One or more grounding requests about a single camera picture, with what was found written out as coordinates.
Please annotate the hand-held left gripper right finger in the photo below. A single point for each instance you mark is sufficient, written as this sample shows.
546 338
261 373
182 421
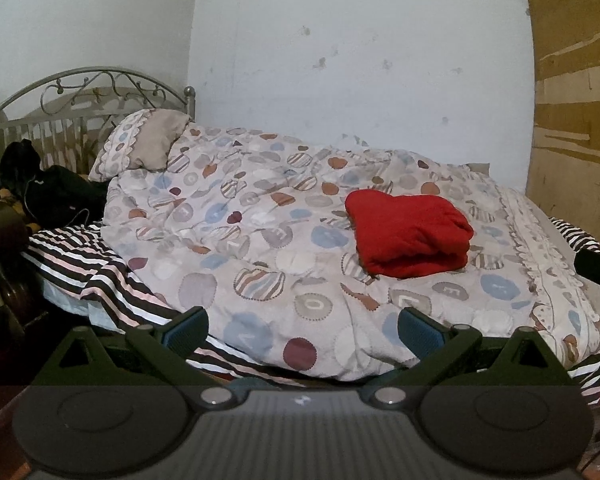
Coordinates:
417 332

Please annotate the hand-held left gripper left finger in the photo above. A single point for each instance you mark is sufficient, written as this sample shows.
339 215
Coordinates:
187 331

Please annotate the red sweater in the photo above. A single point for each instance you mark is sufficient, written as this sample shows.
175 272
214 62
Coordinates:
405 230

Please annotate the pile of dark clothes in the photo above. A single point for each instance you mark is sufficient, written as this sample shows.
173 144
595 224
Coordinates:
60 190

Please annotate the teal cloth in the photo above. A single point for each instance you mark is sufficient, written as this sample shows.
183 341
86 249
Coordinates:
260 383

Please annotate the striped bedsheet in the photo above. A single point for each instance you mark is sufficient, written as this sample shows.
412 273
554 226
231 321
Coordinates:
90 265

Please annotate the circle print comforter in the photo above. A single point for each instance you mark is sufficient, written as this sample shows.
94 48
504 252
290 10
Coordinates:
240 220

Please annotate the plywood board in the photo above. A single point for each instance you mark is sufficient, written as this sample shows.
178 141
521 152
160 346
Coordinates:
575 85

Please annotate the beige pillow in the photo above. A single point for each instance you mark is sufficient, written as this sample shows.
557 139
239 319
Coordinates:
150 140

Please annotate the metal bed headboard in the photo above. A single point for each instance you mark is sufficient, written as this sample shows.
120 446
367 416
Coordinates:
80 85

